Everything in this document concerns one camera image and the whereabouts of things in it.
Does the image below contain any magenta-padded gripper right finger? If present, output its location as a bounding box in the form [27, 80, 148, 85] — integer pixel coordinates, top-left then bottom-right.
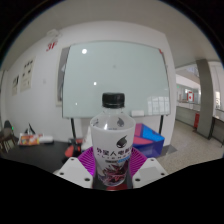
[127, 145, 169, 190]

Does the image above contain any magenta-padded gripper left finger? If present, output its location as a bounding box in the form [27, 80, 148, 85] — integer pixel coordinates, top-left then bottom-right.
[53, 145, 97, 190]

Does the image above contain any clear bottle with white label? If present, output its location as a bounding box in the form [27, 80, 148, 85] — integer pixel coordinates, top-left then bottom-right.
[89, 92, 137, 188]

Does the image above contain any black and red tool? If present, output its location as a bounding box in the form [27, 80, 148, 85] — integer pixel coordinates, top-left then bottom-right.
[62, 137, 85, 160]

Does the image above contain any round red coaster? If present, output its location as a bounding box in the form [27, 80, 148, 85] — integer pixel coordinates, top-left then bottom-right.
[105, 184, 130, 192]

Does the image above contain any white flat case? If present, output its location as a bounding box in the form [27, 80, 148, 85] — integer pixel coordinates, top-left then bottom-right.
[38, 135, 55, 145]

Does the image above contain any white whiteboard eraser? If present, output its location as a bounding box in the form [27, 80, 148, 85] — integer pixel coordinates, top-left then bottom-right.
[130, 109, 146, 118]

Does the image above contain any red fire extinguisher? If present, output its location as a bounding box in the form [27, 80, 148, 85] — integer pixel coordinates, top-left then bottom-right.
[192, 112, 201, 130]

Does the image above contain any grey chair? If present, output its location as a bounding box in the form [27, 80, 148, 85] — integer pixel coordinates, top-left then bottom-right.
[0, 119, 16, 153]

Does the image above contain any grey notice board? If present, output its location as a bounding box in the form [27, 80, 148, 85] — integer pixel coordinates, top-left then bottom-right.
[56, 46, 71, 108]

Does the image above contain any whiteboard on stand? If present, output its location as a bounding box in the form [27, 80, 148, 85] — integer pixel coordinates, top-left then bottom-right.
[60, 40, 171, 148]

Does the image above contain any small white wall poster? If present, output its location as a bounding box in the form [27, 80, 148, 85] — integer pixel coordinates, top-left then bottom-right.
[11, 74, 21, 97]

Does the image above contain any large white wall poster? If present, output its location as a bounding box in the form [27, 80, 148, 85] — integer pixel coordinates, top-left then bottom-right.
[19, 57, 37, 93]

